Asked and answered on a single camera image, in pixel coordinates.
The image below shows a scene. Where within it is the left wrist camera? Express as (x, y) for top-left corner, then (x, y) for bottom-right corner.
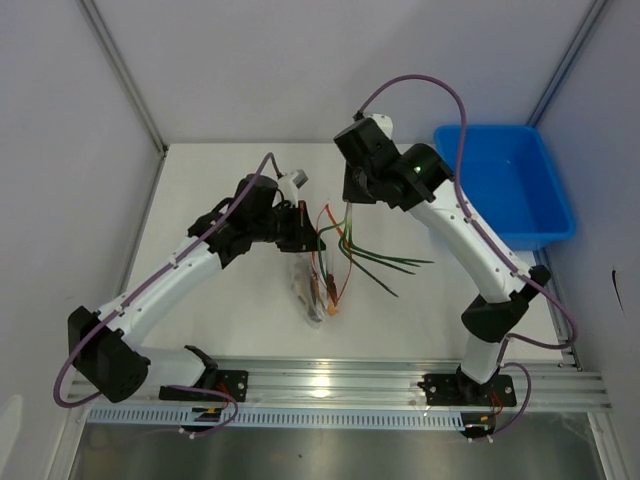
(277, 169), (308, 206)

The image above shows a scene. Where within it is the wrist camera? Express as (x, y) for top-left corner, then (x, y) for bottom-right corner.
(277, 169), (308, 206)
(353, 112), (393, 139)

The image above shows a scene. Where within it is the toy green onion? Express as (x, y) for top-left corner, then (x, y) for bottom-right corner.
(316, 202), (434, 300)

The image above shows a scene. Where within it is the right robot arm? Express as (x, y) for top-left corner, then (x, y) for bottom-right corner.
(334, 118), (551, 404)

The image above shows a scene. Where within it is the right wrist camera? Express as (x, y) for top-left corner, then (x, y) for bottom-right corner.
(353, 112), (393, 139)

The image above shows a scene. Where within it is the toy meat slice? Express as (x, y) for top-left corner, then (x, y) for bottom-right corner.
(311, 267), (346, 317)

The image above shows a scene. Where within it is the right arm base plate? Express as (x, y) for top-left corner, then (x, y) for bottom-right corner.
(417, 372), (517, 407)

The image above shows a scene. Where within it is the blue plastic bin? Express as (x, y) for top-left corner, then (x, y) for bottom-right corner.
(461, 125), (576, 251)

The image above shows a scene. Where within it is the left frame post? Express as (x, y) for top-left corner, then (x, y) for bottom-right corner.
(76, 0), (168, 155)

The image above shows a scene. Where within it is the aluminium rail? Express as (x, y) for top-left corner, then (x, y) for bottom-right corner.
(64, 356), (613, 413)

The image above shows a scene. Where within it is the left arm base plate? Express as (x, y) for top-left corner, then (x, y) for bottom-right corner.
(159, 370), (249, 403)

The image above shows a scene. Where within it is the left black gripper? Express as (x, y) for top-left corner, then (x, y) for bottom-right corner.
(251, 201), (326, 253)

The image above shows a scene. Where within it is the frame post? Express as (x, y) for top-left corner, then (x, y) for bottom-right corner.
(76, 0), (168, 155)
(526, 0), (614, 128)

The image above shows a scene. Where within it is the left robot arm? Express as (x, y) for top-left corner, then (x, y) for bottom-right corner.
(68, 170), (325, 403)

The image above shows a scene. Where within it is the slotted cable duct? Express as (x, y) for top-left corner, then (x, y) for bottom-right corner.
(87, 405), (464, 431)

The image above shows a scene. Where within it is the right frame post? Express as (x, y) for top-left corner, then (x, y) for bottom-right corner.
(526, 0), (614, 128)

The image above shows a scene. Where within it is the clear zip top bag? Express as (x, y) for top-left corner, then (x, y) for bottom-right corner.
(287, 197), (357, 329)

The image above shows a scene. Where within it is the toy fish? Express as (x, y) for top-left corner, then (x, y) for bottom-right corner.
(289, 255), (326, 328)

